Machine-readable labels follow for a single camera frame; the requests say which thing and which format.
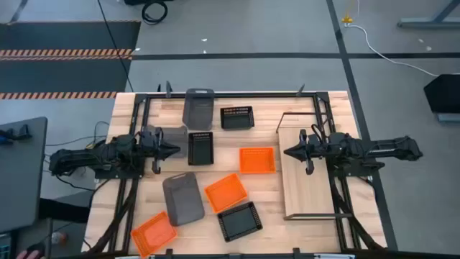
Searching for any long black floor cable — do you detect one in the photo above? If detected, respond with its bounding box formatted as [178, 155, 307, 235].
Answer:
[96, 0, 135, 93]

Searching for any black hazard-striped floor mat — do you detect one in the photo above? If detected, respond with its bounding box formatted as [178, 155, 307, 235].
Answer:
[0, 20, 142, 101]

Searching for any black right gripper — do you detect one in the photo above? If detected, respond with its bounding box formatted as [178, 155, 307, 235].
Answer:
[283, 128, 326, 163]

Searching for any grey desk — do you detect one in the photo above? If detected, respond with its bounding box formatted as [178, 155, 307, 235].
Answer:
[0, 116, 49, 233]

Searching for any black box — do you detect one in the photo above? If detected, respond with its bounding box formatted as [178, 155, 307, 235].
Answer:
[423, 73, 460, 114]

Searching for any black aluminium table frame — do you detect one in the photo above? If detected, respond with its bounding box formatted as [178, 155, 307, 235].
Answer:
[84, 81, 387, 259]

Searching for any orange slotted plastic basket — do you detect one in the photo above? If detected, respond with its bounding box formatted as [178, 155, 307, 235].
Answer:
[203, 173, 249, 214]
[130, 211, 178, 259]
[239, 146, 277, 175]

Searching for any white floor cable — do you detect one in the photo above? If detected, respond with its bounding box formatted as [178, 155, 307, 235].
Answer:
[347, 24, 441, 78]

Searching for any coiled black cable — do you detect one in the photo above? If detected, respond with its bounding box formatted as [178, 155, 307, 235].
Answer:
[141, 1, 169, 26]

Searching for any black slotted plastic basket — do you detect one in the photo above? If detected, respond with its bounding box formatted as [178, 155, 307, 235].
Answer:
[216, 201, 264, 243]
[220, 106, 256, 131]
[187, 131, 215, 166]

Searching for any person's hand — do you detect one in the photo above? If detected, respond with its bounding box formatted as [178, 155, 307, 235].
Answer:
[16, 248, 46, 259]

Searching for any grey metal table leg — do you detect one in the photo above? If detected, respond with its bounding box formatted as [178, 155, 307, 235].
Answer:
[397, 0, 460, 29]

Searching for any black desk clamp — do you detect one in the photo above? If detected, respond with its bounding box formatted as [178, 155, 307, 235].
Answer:
[9, 124, 33, 142]

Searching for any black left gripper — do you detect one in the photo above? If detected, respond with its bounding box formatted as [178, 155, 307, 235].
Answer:
[138, 126, 182, 163]

